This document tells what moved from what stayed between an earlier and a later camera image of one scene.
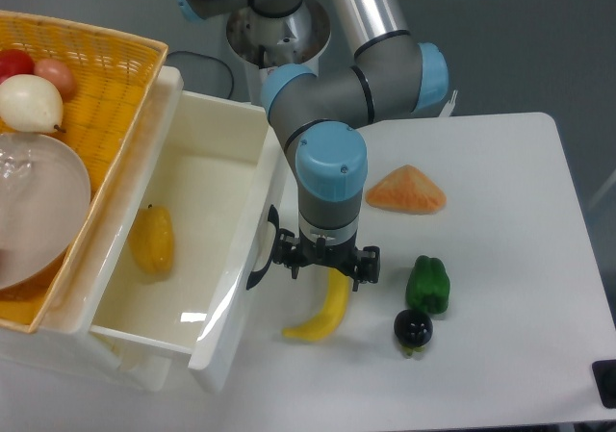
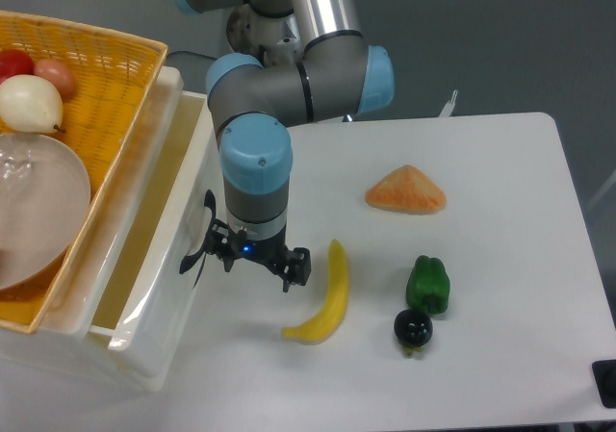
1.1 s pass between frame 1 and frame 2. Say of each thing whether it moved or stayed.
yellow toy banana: stayed
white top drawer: moved
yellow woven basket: stayed
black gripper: moved
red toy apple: stayed
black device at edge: stayed
